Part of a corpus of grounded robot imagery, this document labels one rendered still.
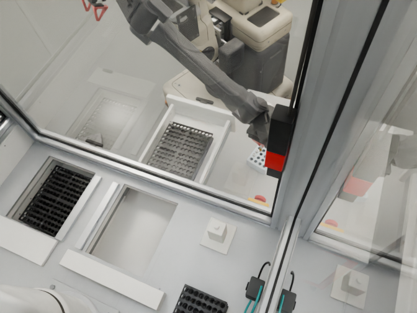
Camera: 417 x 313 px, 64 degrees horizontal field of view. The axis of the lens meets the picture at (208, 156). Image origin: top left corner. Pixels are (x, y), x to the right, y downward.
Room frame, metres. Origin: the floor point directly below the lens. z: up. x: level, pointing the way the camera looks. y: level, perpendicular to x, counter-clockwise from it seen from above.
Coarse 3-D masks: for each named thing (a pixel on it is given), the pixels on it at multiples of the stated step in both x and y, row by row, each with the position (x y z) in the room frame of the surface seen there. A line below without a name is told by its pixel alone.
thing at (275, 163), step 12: (312, 12) 0.29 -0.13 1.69; (312, 24) 0.29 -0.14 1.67; (300, 60) 0.29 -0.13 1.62; (300, 72) 0.29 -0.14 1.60; (276, 108) 0.31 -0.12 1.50; (288, 108) 0.31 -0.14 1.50; (276, 120) 0.29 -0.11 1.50; (288, 120) 0.29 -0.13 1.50; (276, 132) 0.29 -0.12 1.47; (288, 132) 0.28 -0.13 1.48; (276, 144) 0.29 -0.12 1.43; (288, 144) 0.28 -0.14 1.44; (276, 156) 0.29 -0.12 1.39; (276, 168) 0.28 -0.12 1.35
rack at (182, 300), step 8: (192, 288) 0.15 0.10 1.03; (184, 296) 0.14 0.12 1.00; (192, 296) 0.13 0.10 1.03; (200, 296) 0.13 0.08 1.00; (208, 296) 0.12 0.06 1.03; (176, 304) 0.12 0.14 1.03; (184, 304) 0.12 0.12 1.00; (192, 304) 0.11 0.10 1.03; (200, 304) 0.11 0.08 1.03; (208, 304) 0.10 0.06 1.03; (216, 304) 0.10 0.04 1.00; (224, 304) 0.10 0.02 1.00; (176, 312) 0.10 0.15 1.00; (184, 312) 0.09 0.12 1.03; (192, 312) 0.09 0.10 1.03; (200, 312) 0.09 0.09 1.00; (208, 312) 0.09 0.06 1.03; (216, 312) 0.08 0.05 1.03; (224, 312) 0.08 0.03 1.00
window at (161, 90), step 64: (0, 0) 0.60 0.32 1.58; (64, 0) 0.51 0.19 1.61; (128, 0) 0.45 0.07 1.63; (192, 0) 0.39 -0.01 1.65; (256, 0) 0.35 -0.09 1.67; (0, 64) 0.69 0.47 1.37; (64, 64) 0.56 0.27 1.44; (128, 64) 0.47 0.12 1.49; (192, 64) 0.40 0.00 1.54; (256, 64) 0.35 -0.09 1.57; (64, 128) 0.66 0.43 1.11; (128, 128) 0.51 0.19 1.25; (192, 128) 0.42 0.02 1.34; (256, 128) 0.34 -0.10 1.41; (256, 192) 0.34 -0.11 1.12
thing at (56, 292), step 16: (0, 288) 0.16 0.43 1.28; (16, 288) 0.17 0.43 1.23; (32, 288) 0.18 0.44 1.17; (48, 288) 0.22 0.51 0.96; (64, 288) 0.22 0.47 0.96; (0, 304) 0.13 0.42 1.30; (16, 304) 0.13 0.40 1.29; (32, 304) 0.13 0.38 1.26; (48, 304) 0.14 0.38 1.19; (64, 304) 0.14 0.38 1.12; (80, 304) 0.15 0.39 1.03; (96, 304) 0.16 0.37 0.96
